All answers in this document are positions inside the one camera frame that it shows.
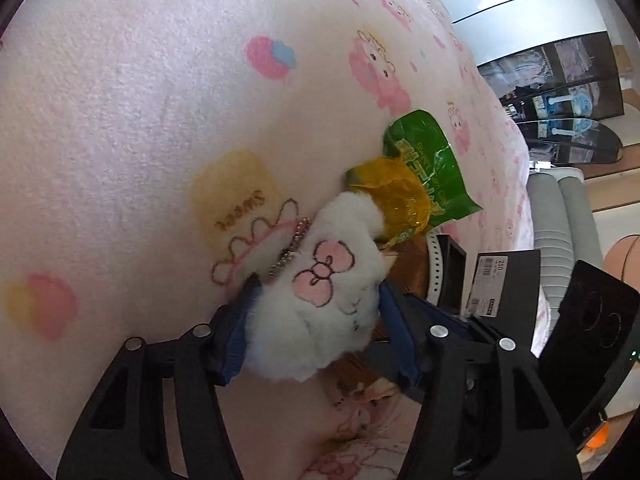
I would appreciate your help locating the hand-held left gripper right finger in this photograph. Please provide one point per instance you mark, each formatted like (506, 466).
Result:
(397, 330)

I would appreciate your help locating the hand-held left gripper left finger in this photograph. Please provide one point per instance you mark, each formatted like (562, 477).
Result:
(235, 355)

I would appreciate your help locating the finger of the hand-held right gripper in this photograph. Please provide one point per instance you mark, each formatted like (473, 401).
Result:
(445, 312)

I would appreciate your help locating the black cardboard box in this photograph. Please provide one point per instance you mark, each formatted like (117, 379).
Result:
(520, 300)

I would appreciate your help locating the brown wooden comb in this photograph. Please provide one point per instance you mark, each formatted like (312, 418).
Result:
(412, 270)

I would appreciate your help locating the orange toy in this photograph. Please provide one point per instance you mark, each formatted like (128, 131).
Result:
(595, 435)

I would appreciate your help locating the grey padded headboard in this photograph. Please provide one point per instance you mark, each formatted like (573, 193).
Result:
(550, 220)

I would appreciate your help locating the person's pink printed pajamas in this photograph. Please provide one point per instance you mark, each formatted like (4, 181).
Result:
(360, 455)

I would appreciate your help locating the green snack packet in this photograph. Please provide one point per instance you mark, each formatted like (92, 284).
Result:
(435, 160)

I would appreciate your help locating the dark curved glass panel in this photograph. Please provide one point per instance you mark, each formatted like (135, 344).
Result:
(590, 142)

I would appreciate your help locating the pink printed blanket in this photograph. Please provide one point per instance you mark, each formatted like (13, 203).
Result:
(125, 135)

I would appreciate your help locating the dark glass cabinet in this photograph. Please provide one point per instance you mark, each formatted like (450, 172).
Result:
(560, 75)

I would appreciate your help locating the grey cabinet doors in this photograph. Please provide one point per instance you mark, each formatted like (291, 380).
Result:
(525, 15)

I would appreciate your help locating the round salmon wall decoration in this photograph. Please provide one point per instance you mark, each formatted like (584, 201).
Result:
(625, 260)

